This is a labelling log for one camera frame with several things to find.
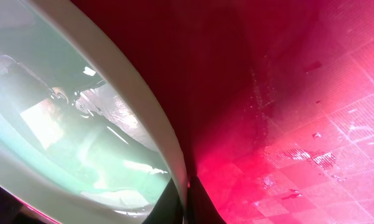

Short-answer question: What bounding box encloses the red plastic tray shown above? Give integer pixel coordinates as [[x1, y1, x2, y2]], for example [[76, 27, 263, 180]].
[[6, 0, 374, 224]]

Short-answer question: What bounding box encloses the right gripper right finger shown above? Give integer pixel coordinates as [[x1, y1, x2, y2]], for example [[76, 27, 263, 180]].
[[187, 176, 226, 224]]

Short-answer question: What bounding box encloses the mint green plate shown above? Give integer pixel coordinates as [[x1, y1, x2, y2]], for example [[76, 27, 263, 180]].
[[0, 1, 187, 223]]

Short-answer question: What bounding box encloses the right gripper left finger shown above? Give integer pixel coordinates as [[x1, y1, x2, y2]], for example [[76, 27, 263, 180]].
[[143, 179, 186, 224]]

